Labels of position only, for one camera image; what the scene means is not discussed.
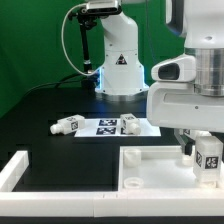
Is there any black cable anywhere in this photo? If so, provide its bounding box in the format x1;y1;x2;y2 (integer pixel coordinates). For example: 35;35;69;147
20;72;84;99

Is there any white U-shaped fence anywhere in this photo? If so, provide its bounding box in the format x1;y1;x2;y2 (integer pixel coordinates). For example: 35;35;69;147
0;151;224;217

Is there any black camera stand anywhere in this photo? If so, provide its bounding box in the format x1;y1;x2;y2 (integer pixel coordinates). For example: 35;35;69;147
68;7;116;89

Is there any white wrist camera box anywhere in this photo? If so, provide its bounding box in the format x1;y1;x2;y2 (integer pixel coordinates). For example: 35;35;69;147
151;54;196;83

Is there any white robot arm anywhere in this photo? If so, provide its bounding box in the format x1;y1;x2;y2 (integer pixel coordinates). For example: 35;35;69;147
146;0;224;133

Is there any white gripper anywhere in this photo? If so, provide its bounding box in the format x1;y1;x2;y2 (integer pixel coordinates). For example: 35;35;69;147
146;82;224;156

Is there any white marker sheet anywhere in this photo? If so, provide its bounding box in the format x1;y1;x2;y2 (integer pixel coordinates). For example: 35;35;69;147
74;118;161;137

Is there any white cable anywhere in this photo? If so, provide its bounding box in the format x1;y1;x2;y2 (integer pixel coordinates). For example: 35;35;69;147
61;3;96;77

